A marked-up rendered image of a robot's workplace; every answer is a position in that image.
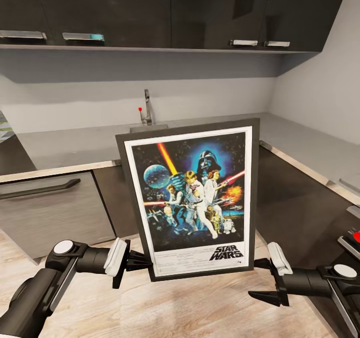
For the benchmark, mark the poster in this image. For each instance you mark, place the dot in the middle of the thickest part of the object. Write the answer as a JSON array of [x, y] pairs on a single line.
[[193, 191]]

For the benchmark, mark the dishwasher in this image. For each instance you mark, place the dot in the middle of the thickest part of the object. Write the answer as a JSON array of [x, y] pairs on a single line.
[[37, 213]]

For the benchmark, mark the oven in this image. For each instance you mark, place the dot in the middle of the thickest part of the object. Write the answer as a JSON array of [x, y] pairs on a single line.
[[340, 245]]

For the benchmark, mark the drop in sink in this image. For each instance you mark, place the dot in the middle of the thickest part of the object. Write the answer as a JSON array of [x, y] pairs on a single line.
[[149, 125]]

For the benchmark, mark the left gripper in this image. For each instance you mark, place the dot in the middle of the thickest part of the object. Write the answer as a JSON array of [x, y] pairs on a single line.
[[132, 260]]

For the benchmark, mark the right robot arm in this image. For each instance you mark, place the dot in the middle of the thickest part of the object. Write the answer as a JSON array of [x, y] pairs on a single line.
[[339, 282]]

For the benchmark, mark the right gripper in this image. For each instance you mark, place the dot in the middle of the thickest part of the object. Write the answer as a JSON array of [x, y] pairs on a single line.
[[296, 283]]

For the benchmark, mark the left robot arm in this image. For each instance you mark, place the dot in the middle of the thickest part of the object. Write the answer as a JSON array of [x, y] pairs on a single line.
[[38, 296]]

